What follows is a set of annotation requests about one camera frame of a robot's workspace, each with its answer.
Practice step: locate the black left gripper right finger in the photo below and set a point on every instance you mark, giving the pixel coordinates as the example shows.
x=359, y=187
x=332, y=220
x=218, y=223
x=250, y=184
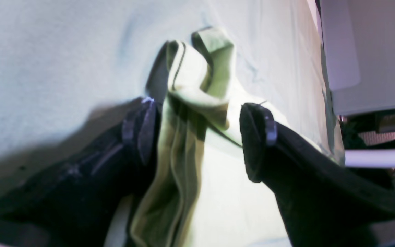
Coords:
x=321, y=203

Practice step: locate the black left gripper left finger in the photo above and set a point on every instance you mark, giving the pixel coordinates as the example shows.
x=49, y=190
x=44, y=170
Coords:
x=72, y=203

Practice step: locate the light green T-shirt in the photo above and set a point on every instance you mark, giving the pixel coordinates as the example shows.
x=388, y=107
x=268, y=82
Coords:
x=201, y=195

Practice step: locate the white cylinder roll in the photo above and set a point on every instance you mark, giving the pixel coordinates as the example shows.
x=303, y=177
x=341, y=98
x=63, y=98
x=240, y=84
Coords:
x=383, y=159

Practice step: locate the grey-green table cloth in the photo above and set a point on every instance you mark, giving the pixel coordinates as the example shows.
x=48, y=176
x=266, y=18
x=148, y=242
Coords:
x=69, y=69

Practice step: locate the grey white bin corner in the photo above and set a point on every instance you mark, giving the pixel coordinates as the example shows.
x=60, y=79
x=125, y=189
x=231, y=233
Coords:
x=359, y=43

